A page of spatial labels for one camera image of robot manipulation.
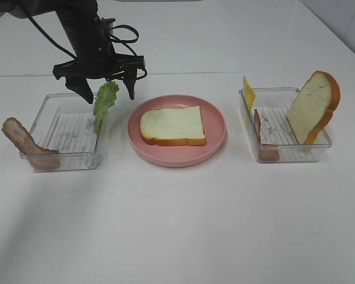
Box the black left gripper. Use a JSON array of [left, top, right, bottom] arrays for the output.
[[53, 17, 144, 104]]

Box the pink round plate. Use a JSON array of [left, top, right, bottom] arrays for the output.
[[127, 95, 227, 167]]

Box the clear plastic container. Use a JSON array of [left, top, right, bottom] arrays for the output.
[[238, 87, 332, 163], [20, 93, 108, 172]]

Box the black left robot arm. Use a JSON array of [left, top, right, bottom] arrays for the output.
[[0, 1, 146, 104]]

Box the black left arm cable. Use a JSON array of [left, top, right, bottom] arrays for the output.
[[23, 5, 147, 80]]

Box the green lettuce leaf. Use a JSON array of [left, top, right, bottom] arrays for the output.
[[93, 81, 119, 134]]

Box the bacon strip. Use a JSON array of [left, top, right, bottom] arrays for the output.
[[1, 117, 60, 171], [253, 108, 281, 162]]

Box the bread slice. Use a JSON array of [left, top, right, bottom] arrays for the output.
[[140, 106, 206, 146], [286, 71, 340, 144]]

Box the clear left plastic container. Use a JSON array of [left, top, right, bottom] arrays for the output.
[[20, 93, 108, 172]]

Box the yellow cheese slice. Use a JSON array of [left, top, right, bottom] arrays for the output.
[[243, 76, 256, 112]]

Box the clear right plastic container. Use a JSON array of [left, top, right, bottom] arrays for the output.
[[238, 87, 332, 163]]

